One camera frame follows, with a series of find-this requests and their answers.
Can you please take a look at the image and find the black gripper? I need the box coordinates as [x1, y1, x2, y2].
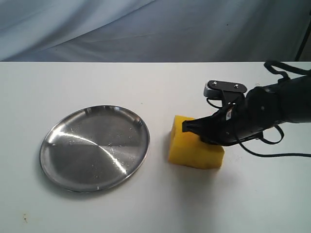
[182, 94, 263, 146]

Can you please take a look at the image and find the yellow sponge block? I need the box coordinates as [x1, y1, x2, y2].
[168, 115, 225, 169]

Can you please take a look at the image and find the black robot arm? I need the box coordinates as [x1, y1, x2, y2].
[182, 75, 311, 146]

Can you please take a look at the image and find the round stainless steel plate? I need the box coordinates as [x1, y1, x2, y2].
[39, 105, 150, 193]

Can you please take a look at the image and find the black stand pole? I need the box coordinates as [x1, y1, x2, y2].
[294, 22, 311, 62]

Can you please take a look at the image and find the grey fabric backdrop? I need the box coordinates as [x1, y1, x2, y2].
[0, 0, 311, 62]

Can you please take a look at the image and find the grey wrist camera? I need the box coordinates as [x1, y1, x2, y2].
[203, 80, 247, 106]

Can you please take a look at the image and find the black cable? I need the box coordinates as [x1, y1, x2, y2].
[206, 61, 311, 158]

